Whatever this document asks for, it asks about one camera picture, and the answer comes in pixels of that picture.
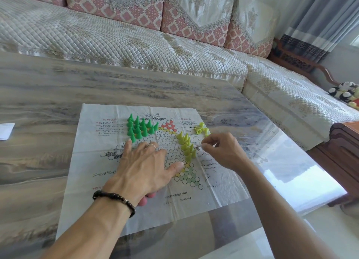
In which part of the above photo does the person's left hand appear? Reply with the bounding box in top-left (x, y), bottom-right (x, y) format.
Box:
top-left (103, 140), bottom-right (185, 206)

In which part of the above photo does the person's right hand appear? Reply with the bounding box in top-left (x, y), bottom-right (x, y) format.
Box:
top-left (201, 132), bottom-right (250, 173)

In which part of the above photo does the white paper game board sheet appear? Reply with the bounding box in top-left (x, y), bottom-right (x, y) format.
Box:
top-left (56, 103), bottom-right (250, 241)

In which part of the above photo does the person's right forearm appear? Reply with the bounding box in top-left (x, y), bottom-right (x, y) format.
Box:
top-left (236, 158), bottom-right (341, 259)

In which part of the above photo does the person's left forearm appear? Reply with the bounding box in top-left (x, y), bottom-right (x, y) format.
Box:
top-left (42, 194), bottom-right (132, 259)

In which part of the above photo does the row of yellow-green pegs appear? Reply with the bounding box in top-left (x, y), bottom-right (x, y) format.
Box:
top-left (176, 132), bottom-right (197, 163)

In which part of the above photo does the cluster of green game pegs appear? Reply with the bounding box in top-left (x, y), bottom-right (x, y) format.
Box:
top-left (126, 113), bottom-right (159, 143)

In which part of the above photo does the short quilted white sofa cover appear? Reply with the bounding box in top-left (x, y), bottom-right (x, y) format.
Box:
top-left (241, 50), bottom-right (359, 151)

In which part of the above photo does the white paper slip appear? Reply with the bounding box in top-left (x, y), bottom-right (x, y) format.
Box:
top-left (0, 123), bottom-right (16, 141)

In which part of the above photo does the carved wooden sofa armrest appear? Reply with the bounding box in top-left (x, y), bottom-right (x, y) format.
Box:
top-left (268, 38), bottom-right (341, 86)

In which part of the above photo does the long quilted white sofa cover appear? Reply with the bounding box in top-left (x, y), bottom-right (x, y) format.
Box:
top-left (0, 0), bottom-right (249, 91)

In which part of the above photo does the panda plush toy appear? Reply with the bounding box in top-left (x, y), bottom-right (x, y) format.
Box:
top-left (328, 81), bottom-right (359, 110)

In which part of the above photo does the grey striped curtain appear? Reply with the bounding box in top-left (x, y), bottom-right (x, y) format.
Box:
top-left (280, 0), bottom-right (359, 64)

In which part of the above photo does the black bead bracelet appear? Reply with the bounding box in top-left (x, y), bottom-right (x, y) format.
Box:
top-left (93, 190), bottom-right (136, 218)

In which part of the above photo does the brown wooden sofa frame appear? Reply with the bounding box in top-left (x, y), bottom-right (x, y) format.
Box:
top-left (307, 121), bottom-right (359, 208)

